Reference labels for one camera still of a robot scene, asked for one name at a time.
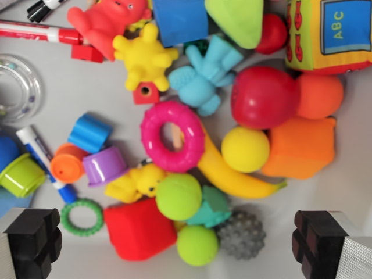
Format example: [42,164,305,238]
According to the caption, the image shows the black dry erase marker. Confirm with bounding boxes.
[27,0,70,24]

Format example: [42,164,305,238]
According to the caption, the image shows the blue Expo marker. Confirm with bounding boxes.
[16,125,78,204]

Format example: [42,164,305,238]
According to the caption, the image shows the orange rubber ball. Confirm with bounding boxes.
[296,72,344,120]

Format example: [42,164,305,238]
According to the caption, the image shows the blue soft block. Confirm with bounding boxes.
[151,0,210,48]

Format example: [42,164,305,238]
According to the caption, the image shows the ABC fabric cube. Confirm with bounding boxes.
[284,0,372,76]

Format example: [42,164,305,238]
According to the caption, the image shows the red soft block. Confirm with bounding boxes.
[103,197,178,262]

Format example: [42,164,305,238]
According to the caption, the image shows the yellow plastic banana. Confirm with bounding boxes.
[197,121,288,200]

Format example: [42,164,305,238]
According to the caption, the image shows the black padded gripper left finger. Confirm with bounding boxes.
[0,207,63,279]

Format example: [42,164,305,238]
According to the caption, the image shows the red wooden cube with hole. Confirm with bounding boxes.
[133,81,160,105]

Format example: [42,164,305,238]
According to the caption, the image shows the purple stacking cup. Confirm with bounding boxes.
[82,146,130,188]

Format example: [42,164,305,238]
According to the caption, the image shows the blue foam ball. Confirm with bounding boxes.
[0,135,21,174]

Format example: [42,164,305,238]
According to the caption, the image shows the plain wooden piece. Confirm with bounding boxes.
[171,124,185,149]

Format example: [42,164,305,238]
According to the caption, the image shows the light blue silicone teether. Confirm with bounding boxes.
[167,34,245,117]

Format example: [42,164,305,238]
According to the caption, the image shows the grey spiky ball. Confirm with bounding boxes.
[216,210,267,261]

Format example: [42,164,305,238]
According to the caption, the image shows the orange soft block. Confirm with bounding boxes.
[260,116,337,180]

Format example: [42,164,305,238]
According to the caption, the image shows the yellow ball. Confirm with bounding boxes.
[220,126,270,174]

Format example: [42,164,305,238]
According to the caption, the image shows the black padded gripper right finger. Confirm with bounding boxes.
[291,209,372,279]

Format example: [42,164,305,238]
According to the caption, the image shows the yellow rubber animal toy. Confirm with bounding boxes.
[104,163,168,204]

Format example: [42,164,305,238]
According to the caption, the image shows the clear plastic ring rattle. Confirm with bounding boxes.
[0,54,46,123]

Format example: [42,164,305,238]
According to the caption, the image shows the green stacking cup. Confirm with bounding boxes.
[0,153,47,199]

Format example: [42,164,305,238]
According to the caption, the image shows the small green ball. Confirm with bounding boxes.
[176,225,219,267]

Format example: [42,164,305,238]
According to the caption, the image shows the yellow knobbed rubber toy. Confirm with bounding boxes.
[112,23,180,92]

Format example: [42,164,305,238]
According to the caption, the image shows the green beaded ring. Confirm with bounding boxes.
[60,198,105,237]

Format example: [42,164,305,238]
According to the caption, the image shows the dark green ridged toy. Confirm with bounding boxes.
[185,40,209,55]

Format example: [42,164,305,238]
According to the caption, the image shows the orange stacking cup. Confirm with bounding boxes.
[49,142,90,184]

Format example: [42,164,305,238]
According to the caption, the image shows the blue plastic heart block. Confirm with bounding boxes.
[67,112,113,154]

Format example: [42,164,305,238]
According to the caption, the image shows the green soft triangle block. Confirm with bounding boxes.
[204,0,265,50]

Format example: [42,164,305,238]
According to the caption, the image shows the teal rubber toy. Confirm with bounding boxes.
[185,185,233,229]

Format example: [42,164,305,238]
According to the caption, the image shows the large green ball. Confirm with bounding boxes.
[156,173,203,221]

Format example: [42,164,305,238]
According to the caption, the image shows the red plastic apple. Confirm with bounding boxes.
[231,66,301,130]

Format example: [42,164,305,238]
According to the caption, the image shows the red dry erase marker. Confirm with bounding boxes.
[0,19,85,44]

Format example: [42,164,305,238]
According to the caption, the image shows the small red ball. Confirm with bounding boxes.
[255,13,288,55]

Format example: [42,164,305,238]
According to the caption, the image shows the pink plastic ring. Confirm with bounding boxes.
[141,101,206,174]

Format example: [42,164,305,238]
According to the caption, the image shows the red rubber hippo toy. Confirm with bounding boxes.
[66,0,152,62]

